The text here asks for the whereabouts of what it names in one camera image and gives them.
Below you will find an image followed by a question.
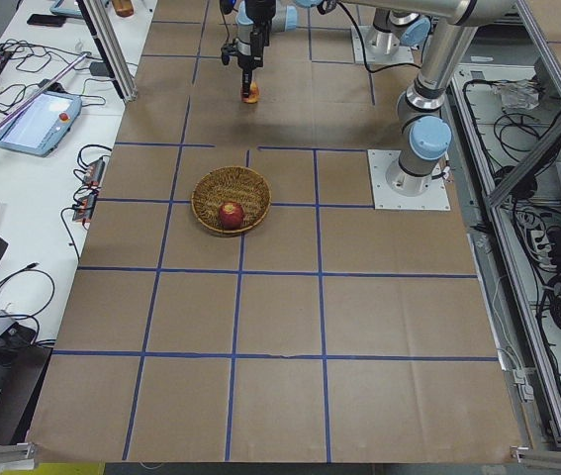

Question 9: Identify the woven wicker basket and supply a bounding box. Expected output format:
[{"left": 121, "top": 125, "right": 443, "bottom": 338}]
[{"left": 191, "top": 165, "right": 271, "bottom": 237}]

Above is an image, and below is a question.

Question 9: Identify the dark red apple in basket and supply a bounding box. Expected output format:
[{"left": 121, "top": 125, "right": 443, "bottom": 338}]
[{"left": 219, "top": 201, "right": 244, "bottom": 231}]

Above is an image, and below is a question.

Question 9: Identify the red yellow apple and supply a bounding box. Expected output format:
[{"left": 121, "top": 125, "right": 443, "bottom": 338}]
[{"left": 240, "top": 82, "right": 260, "bottom": 104}]

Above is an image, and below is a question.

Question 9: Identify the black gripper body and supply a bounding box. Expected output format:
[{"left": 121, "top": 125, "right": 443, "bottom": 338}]
[{"left": 221, "top": 21, "right": 271, "bottom": 74}]

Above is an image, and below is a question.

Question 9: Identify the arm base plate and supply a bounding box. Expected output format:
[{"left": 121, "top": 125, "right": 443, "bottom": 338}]
[
  {"left": 351, "top": 26, "right": 415, "bottom": 66},
  {"left": 367, "top": 149, "right": 450, "bottom": 212}
]

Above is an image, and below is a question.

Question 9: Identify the blue teach pendant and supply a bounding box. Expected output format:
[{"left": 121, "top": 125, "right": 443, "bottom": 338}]
[{"left": 0, "top": 92, "right": 82, "bottom": 156}]

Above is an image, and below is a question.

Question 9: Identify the aluminium frame post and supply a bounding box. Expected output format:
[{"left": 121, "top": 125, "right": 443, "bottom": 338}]
[{"left": 77, "top": 0, "right": 138, "bottom": 103}]

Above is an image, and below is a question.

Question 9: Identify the black smartphone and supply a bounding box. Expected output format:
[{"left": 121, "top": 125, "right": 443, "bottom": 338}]
[{"left": 27, "top": 14, "right": 66, "bottom": 28}]

